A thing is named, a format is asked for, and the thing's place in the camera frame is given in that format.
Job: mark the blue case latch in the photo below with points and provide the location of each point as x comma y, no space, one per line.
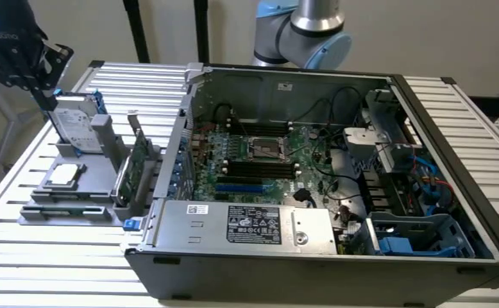
130,224

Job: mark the black pole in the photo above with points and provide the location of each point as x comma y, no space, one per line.
202,32
137,32

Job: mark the green motherboard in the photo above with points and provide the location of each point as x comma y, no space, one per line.
269,186

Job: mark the green RAM stick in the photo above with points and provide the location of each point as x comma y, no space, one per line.
62,211

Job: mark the metal disk bay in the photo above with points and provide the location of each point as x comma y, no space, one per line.
381,138

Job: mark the grey metal frame leg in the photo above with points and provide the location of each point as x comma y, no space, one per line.
5,109

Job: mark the green graphics card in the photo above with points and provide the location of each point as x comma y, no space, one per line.
134,167

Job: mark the white case sticker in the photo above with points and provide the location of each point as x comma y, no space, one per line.
284,86

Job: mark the silver power supply unit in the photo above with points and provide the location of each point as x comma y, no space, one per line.
248,224

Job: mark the black RAM slot bank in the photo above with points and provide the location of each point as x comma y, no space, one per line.
258,168
258,127

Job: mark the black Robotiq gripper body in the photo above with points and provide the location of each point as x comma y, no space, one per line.
5,19

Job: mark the silver CPU chip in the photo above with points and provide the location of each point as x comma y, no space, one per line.
65,174

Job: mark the grey parts rack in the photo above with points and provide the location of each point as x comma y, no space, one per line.
90,179

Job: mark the CPU socket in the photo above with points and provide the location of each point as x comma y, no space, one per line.
266,147

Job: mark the blue-grey drive cage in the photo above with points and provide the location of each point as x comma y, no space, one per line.
420,234

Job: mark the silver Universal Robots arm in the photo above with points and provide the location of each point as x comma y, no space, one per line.
312,35

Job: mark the open black PC case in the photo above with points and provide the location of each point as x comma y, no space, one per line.
300,276

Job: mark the blue expansion slot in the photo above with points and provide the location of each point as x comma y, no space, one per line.
237,187

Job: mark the silver hard disk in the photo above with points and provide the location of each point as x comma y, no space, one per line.
74,125

